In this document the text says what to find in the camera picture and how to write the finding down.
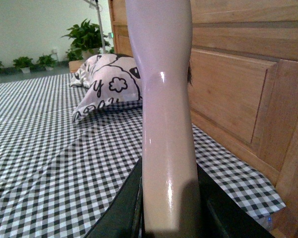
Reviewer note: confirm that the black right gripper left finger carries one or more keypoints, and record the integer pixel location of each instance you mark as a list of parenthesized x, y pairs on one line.
[(123, 218)]

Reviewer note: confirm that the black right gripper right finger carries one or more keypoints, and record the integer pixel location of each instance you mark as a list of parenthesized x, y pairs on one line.
[(221, 216)]

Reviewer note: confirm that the wooden headboard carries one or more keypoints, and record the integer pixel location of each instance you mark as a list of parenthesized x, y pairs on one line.
[(243, 86)]

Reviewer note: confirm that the white metal stand pole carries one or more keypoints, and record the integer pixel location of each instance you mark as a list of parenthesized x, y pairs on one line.
[(95, 4)]

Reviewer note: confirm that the beige hand brush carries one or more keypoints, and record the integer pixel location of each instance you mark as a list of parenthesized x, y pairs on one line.
[(160, 32)]

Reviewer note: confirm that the large potted green plant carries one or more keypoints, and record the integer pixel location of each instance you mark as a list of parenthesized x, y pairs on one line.
[(86, 38)]

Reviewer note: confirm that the white patterned pillow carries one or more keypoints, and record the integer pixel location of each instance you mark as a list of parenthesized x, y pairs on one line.
[(112, 81)]

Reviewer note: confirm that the black white checkered bedsheet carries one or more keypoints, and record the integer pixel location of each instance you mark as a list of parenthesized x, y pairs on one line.
[(57, 177)]

